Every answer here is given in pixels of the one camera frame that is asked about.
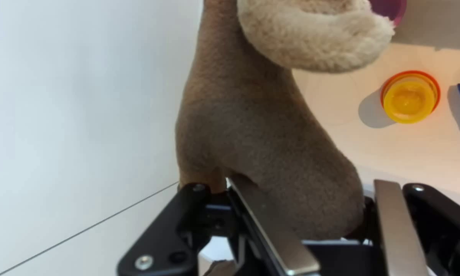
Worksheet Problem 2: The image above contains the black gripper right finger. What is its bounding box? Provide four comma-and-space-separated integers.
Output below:
375, 179, 430, 276

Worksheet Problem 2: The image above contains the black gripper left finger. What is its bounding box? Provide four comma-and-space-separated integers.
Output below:
229, 175, 321, 276

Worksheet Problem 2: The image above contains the brown plush toy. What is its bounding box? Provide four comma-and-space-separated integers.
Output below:
176, 0, 395, 239

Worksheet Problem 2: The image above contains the orange lid playdoh can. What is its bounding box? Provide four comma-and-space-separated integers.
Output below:
381, 70, 442, 124

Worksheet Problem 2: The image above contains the pink lid playdoh can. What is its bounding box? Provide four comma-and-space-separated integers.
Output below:
370, 0, 407, 24

